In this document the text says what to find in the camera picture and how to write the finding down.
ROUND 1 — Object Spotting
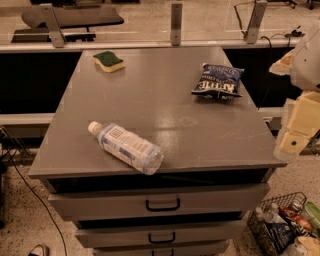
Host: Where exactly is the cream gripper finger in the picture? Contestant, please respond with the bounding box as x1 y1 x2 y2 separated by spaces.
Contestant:
269 50 294 76

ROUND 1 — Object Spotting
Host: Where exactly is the blue Kettle chip bag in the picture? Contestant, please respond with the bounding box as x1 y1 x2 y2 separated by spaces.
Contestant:
191 63 244 100

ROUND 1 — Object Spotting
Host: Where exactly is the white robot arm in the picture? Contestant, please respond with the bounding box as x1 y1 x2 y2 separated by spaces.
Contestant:
269 20 320 162

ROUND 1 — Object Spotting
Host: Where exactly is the green bottle in basket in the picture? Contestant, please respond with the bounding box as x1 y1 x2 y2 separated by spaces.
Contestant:
302 201 320 238

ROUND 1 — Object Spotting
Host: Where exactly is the water bottle in basket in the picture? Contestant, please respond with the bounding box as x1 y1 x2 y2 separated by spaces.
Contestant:
254 203 296 254

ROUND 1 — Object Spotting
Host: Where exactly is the clear blue-label plastic bottle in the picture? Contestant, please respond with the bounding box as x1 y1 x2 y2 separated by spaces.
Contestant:
88 121 164 175

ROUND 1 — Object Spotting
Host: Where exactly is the metal railing with posts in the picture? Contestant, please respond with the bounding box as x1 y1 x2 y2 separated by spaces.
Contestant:
0 0 308 53

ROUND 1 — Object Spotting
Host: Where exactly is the red snack pack in basket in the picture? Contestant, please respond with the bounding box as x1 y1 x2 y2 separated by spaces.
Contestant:
279 207 312 232

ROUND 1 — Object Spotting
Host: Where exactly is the grey drawer cabinet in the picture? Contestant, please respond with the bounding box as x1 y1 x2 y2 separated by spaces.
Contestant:
29 47 280 256

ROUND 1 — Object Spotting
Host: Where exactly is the green and yellow sponge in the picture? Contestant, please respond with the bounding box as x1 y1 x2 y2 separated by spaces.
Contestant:
93 51 125 73

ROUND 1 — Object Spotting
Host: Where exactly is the shoe on floor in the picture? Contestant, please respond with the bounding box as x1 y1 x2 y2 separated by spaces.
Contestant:
28 244 49 256

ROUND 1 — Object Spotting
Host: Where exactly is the black wire basket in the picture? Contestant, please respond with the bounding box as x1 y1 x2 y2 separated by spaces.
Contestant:
247 192 319 256

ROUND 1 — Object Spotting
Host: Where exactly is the black floor cable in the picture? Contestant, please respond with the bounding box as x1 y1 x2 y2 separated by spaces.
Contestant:
0 126 69 256

